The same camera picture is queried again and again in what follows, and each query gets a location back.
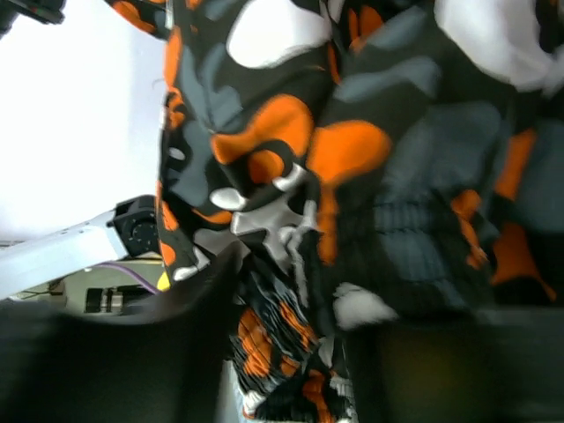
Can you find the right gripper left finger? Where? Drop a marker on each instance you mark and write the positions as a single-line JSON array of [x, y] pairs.
[[161, 362]]

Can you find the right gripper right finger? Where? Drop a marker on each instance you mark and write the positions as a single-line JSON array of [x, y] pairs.
[[500, 365]]

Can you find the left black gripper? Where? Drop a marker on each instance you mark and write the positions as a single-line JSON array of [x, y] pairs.
[[47, 12]]

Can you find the orange black camo shorts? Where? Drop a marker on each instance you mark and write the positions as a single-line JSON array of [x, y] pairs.
[[370, 159]]

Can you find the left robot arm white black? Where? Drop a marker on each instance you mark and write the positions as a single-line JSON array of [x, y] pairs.
[[80, 121]]

